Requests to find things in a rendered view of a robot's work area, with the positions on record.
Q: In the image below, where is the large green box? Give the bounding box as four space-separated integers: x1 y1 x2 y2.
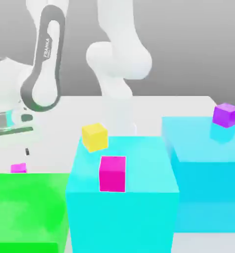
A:
0 172 71 253

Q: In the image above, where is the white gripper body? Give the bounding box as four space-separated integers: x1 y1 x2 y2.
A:
0 126 39 148

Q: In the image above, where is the large sky blue box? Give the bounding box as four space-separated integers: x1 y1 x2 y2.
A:
161 116 235 234

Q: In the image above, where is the small orchid pink cube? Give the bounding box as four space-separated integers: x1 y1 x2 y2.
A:
10 162 28 174

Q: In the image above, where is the small purple cube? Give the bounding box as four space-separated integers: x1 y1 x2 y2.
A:
212 102 235 129

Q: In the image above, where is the small magenta cube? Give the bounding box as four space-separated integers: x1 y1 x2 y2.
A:
99 156 126 193

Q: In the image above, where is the small yellow cube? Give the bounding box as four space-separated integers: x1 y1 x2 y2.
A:
81 122 109 153

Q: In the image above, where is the large cyan box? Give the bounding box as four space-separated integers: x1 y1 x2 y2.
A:
65 135 180 253

